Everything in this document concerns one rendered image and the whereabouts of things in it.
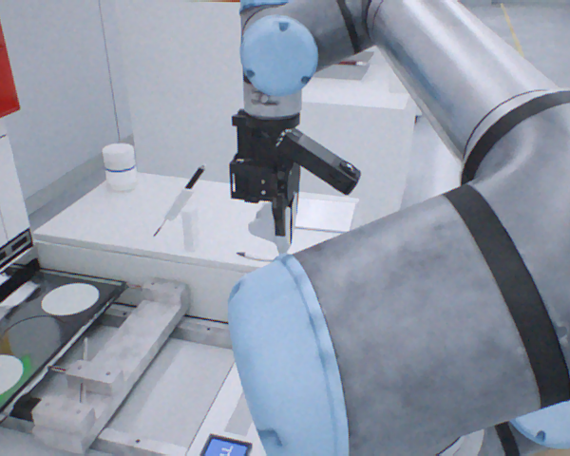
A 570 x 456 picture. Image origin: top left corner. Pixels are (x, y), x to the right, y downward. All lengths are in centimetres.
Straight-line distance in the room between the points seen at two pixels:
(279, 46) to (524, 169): 33
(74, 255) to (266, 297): 98
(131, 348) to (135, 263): 20
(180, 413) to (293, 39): 64
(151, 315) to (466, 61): 81
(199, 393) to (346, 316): 77
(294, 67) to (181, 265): 62
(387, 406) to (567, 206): 11
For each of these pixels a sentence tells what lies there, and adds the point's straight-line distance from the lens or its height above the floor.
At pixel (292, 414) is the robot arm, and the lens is 26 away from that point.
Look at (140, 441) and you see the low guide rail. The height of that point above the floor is 85.
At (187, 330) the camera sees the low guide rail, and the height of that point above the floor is 85.
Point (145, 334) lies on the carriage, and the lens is 105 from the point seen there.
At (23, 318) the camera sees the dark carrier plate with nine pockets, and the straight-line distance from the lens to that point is 113.
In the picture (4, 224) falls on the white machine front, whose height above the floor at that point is 101.
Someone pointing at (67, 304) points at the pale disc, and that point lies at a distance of 113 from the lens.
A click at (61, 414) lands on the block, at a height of 91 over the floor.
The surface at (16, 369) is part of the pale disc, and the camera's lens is 102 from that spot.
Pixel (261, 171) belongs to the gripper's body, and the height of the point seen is 124.
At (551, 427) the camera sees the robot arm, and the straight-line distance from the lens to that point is 67.
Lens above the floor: 152
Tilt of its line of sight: 29 degrees down
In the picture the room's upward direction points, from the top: straight up
